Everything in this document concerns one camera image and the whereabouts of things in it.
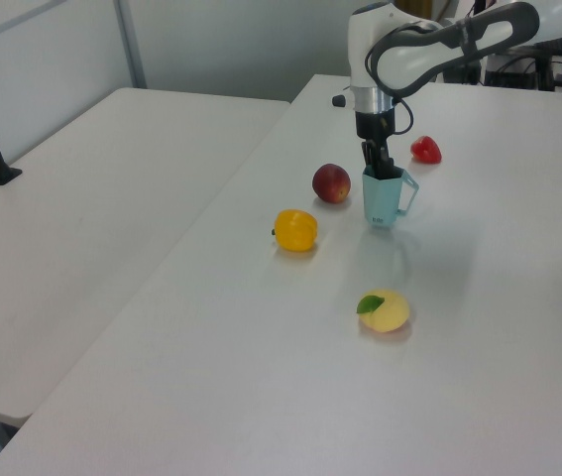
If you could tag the pale yellow peach with leaf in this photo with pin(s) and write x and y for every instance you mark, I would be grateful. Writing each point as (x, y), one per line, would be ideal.
(384, 311)

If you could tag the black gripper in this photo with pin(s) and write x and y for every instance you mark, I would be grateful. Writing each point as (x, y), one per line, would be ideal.
(376, 126)

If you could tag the light blue faceted mug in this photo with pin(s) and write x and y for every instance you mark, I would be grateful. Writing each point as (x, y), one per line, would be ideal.
(383, 203)

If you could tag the yellow bell pepper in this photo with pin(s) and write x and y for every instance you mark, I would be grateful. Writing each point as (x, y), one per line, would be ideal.
(296, 230)

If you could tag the red and cream strawberry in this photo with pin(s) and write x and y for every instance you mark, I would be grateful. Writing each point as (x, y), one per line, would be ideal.
(426, 150)

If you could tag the dark red peach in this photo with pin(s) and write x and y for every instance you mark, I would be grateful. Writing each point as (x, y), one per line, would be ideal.
(331, 184)

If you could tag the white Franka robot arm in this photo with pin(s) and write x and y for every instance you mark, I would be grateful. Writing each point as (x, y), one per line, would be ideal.
(409, 49)

